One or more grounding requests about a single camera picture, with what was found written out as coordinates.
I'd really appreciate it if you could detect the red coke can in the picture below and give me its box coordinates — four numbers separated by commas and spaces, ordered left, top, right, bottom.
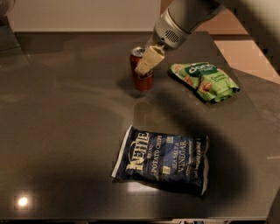
129, 46, 153, 91

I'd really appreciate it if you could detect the green snack bag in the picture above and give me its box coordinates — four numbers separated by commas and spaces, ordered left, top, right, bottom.
171, 62, 240, 102

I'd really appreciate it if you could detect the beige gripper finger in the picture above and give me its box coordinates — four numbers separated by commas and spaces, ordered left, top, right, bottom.
135, 45, 165, 76

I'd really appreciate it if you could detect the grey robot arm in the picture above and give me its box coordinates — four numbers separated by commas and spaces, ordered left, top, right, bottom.
147, 0, 280, 72

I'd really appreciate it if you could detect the blue Kettle chips bag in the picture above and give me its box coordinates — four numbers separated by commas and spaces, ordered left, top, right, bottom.
112, 126, 209, 194

